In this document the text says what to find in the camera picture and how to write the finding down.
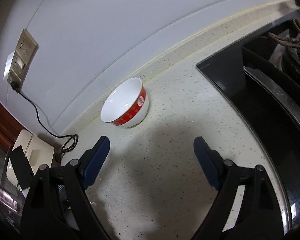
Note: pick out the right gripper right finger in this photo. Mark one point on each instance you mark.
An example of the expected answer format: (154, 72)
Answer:
(259, 215)

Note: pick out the black gas stove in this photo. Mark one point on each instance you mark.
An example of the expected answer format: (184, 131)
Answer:
(260, 76)

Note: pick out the red wooden door frame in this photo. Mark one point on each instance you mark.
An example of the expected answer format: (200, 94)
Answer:
(9, 129)

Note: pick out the red banded white bowl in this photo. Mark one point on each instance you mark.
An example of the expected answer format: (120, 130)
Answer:
(127, 105)

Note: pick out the wall socket panel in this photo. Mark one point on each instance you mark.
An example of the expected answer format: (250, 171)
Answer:
(25, 51)

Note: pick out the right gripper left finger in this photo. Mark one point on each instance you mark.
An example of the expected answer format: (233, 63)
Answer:
(57, 207)

